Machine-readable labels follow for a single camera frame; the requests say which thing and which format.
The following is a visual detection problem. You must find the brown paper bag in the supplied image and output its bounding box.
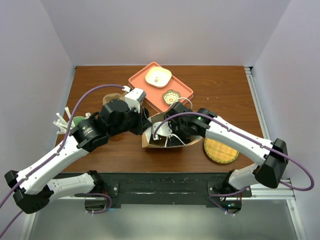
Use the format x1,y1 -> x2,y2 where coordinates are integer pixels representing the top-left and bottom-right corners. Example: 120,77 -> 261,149
141,112 -> 202,149

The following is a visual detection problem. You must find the green cup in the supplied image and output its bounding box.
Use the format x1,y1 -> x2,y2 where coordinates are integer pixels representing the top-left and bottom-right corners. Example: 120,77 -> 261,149
71,116 -> 86,128

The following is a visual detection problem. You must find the woven bamboo coaster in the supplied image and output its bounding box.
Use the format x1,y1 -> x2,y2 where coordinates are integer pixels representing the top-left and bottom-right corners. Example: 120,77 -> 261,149
203,138 -> 239,164

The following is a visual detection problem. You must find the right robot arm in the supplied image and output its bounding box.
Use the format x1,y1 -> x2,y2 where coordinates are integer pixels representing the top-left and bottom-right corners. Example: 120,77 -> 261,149
164,102 -> 288,197

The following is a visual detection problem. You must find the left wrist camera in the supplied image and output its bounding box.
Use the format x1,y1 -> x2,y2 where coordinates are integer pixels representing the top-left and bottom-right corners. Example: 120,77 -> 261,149
124,88 -> 147,113

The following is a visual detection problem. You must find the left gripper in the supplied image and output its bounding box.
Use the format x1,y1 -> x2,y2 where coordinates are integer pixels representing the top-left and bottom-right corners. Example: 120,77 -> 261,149
109,103 -> 153,137

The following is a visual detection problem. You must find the cream square bowl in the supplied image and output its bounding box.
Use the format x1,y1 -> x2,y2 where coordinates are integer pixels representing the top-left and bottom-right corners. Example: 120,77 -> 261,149
144,66 -> 172,88

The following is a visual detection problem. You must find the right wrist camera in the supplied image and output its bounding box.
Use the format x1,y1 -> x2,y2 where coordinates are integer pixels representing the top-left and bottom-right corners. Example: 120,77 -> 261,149
151,121 -> 162,141

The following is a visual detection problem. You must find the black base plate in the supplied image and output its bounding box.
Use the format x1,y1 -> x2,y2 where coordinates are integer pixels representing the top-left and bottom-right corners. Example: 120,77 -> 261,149
53,171 -> 252,210

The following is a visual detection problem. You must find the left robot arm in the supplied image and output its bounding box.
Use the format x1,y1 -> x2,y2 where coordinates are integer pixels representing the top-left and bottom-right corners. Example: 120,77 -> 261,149
4,99 -> 152,214

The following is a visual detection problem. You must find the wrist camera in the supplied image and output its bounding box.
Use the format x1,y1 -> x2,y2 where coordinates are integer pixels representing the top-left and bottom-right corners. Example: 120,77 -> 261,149
151,121 -> 162,141
124,88 -> 147,113

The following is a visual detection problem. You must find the cardboard cup carrier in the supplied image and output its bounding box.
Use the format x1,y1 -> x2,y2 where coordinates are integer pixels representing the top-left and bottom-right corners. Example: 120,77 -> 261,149
102,92 -> 127,105

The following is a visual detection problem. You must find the green patterned small dish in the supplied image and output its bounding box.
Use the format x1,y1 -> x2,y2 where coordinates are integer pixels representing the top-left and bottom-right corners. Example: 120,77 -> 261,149
162,89 -> 181,105

